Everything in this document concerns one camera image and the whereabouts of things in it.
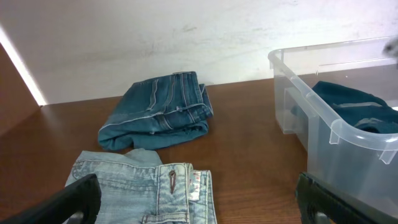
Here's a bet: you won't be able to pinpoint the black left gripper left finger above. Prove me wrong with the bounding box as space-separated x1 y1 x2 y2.
1 174 101 224

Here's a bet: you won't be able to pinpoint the clear plastic storage container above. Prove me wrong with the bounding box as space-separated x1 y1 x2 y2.
268 37 397 217

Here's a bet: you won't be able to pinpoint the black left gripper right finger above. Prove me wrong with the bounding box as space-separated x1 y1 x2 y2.
295 172 397 224

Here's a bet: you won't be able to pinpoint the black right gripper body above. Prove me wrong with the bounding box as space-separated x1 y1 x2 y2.
382 37 398 62

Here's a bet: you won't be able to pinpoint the light blue folded jeans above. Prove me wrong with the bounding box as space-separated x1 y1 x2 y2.
66 149 217 224

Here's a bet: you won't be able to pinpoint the dark blue folded jeans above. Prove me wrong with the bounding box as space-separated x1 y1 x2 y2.
98 72 213 151

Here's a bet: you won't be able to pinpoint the dark blue garment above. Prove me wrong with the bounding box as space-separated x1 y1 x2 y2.
313 81 397 134

